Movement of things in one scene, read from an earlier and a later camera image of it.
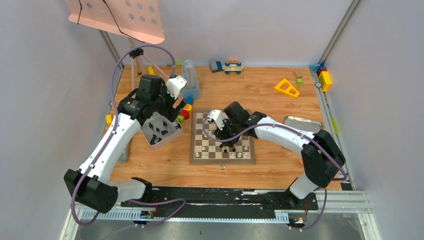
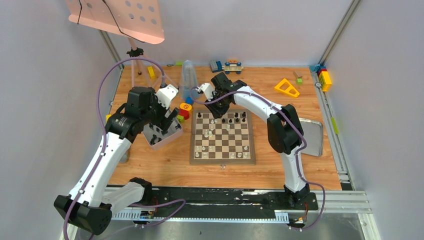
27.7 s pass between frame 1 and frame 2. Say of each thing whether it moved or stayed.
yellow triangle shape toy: stayed
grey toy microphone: stayed
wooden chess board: stayed
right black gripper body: moved
